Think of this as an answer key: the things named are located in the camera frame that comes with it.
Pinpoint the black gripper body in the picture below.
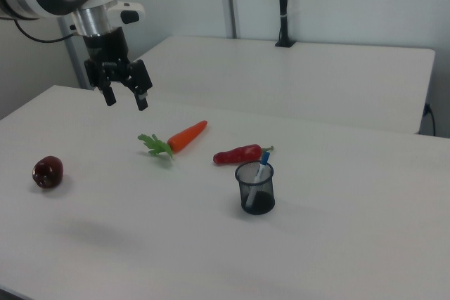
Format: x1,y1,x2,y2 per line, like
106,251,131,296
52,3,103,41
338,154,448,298
83,27,154,96

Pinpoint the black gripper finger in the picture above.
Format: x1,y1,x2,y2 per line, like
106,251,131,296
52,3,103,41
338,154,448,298
101,81,117,107
134,89,149,112

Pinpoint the white marker pen blue cap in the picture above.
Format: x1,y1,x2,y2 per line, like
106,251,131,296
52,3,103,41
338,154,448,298
245,151,271,209

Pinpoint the black mesh pen cup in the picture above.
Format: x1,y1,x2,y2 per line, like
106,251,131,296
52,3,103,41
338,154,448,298
234,161,276,216

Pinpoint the orange toy carrot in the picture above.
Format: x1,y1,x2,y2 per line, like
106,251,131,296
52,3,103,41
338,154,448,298
137,120,209,161

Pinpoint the dark red toy apple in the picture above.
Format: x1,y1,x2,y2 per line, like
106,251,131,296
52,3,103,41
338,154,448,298
31,155,65,190

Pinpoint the red toy chili pepper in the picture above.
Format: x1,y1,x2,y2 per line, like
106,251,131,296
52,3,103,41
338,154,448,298
212,143,275,167

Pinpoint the white table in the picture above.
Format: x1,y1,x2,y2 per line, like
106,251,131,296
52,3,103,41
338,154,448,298
131,35,436,135

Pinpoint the black pole with base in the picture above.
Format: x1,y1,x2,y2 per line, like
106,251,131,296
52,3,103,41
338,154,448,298
274,0,295,48

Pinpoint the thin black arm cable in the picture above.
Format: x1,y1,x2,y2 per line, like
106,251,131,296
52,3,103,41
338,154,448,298
13,20,79,43

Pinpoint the black wall cable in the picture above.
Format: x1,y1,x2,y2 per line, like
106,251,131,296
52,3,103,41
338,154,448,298
423,102,437,136

